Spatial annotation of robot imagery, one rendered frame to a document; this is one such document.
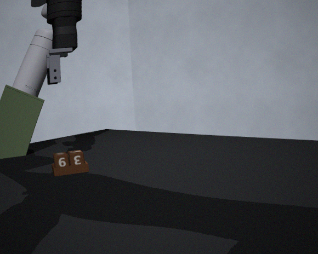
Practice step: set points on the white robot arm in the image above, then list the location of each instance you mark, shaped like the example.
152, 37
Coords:
33, 69

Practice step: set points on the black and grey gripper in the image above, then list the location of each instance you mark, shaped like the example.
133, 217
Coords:
63, 15

